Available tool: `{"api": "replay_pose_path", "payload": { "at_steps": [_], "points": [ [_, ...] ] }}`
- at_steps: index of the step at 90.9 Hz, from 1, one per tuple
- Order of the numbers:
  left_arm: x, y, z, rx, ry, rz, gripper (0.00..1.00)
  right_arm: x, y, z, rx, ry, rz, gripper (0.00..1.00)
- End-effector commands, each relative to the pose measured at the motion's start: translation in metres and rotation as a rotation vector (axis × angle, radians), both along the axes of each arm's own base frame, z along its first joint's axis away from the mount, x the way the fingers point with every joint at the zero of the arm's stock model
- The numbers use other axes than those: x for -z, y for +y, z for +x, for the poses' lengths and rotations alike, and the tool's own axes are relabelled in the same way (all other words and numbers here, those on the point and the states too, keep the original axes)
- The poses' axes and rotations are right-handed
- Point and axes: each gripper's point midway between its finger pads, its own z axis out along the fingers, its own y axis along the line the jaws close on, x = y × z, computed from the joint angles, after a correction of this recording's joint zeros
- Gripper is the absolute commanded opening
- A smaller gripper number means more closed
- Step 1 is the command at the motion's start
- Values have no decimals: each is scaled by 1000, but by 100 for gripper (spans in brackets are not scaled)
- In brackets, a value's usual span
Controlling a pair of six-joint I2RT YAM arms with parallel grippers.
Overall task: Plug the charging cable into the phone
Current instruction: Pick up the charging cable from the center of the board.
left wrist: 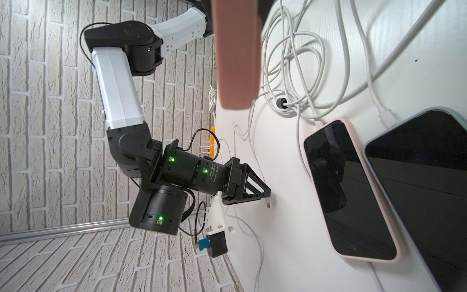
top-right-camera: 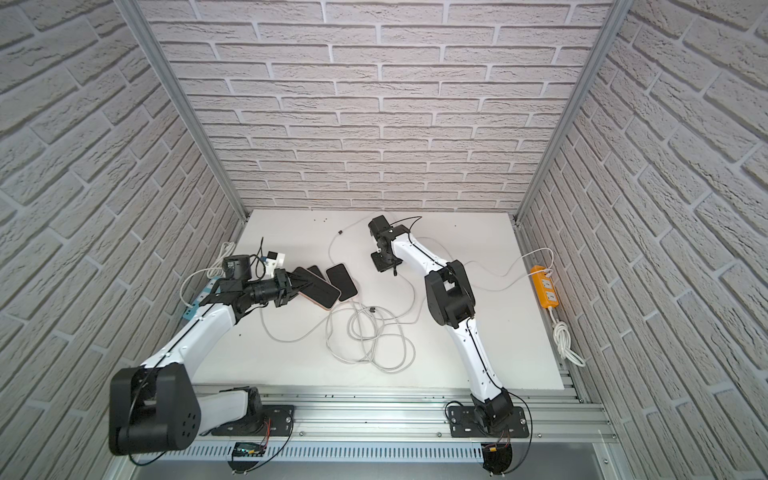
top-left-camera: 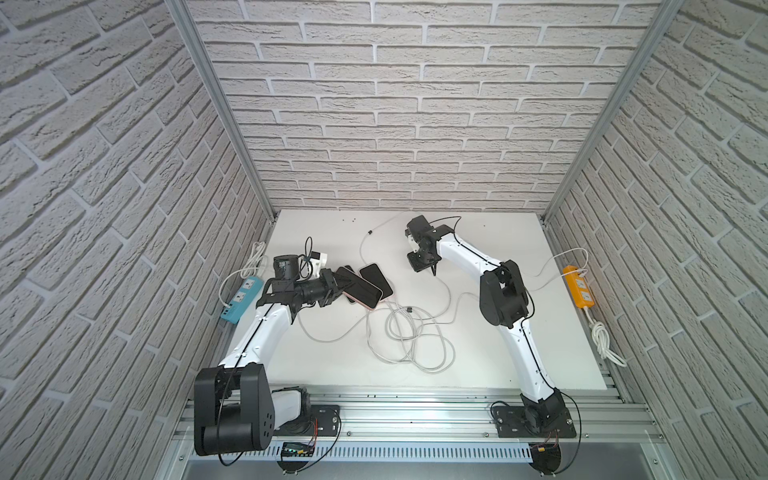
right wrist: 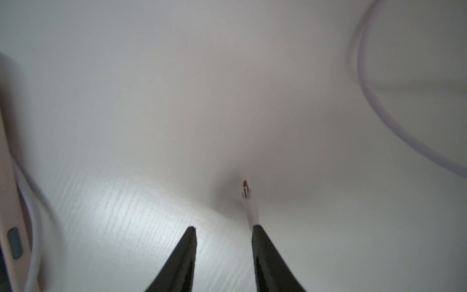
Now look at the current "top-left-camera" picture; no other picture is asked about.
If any phone with black case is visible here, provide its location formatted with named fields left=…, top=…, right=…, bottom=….
left=333, top=266, right=383, bottom=311

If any phone with pink case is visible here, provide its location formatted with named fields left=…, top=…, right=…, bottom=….
left=359, top=263, right=393, bottom=300

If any long white charging cable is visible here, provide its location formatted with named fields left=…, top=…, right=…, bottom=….
left=358, top=211, right=592, bottom=370

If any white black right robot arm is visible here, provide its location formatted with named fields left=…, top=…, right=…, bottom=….
left=405, top=215, right=569, bottom=433

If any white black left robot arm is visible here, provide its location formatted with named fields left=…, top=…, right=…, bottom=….
left=193, top=251, right=342, bottom=456

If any teal power strip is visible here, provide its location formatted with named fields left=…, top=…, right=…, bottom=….
left=220, top=277, right=264, bottom=324

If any small green circuit board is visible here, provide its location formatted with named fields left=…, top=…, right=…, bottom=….
left=280, top=441, right=316, bottom=459

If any orange power strip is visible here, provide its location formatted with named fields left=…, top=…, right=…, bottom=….
left=562, top=266, right=595, bottom=309

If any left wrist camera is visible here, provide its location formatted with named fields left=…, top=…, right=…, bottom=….
left=300, top=251, right=328, bottom=270

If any white cable from teal strip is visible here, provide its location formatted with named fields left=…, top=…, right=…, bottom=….
left=296, top=302, right=373, bottom=344

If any bundled white power cord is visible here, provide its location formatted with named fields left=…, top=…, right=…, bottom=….
left=218, top=241, right=271, bottom=307

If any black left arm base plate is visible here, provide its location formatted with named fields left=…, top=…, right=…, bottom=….
left=275, top=404, right=341, bottom=438

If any aluminium front rail frame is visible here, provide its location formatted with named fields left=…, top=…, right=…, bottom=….
left=152, top=371, right=688, bottom=480

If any white cord of orange strip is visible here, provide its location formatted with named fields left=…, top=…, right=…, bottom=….
left=584, top=307, right=629, bottom=368

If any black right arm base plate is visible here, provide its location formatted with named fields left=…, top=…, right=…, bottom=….
left=489, top=402, right=578, bottom=441

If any white perforated cable duct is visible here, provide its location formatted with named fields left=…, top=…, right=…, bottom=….
left=185, top=442, right=535, bottom=464

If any black round connector below rail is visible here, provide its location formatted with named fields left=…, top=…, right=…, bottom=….
left=529, top=443, right=562, bottom=476

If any aluminium corner post left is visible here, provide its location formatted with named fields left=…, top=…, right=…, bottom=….
left=166, top=0, right=277, bottom=224

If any aluminium corner post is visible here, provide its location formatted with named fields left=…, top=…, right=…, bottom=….
left=541, top=0, right=684, bottom=229
left=166, top=0, right=277, bottom=224

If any aluminium corner post right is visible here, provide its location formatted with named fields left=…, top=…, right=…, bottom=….
left=541, top=0, right=684, bottom=229

